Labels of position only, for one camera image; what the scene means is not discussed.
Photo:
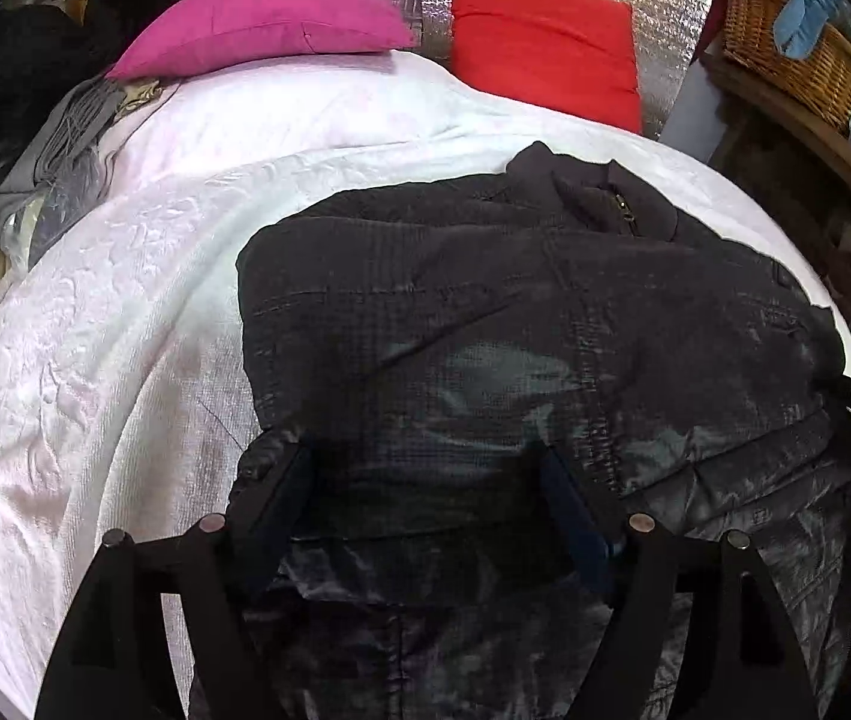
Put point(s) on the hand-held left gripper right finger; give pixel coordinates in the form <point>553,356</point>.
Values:
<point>579,521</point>

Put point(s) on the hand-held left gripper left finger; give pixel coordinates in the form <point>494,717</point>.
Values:
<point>292,491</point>

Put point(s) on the black padded jacket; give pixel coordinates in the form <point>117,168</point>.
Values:
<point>508,315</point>

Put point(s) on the white textured blanket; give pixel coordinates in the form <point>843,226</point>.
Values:
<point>133,315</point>

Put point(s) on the wooden shelf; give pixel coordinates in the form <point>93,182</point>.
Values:
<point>830,157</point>

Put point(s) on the wicker basket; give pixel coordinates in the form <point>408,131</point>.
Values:
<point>792,52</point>

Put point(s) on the light blue cloth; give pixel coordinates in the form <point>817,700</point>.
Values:
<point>807,11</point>

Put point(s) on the grey garment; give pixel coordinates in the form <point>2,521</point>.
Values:
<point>58,142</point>

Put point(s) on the silver foil mat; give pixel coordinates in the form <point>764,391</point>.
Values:
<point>665,0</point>

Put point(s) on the pink pillow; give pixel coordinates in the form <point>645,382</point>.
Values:
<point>260,22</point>

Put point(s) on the red pillow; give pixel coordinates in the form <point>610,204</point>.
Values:
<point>545,45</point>

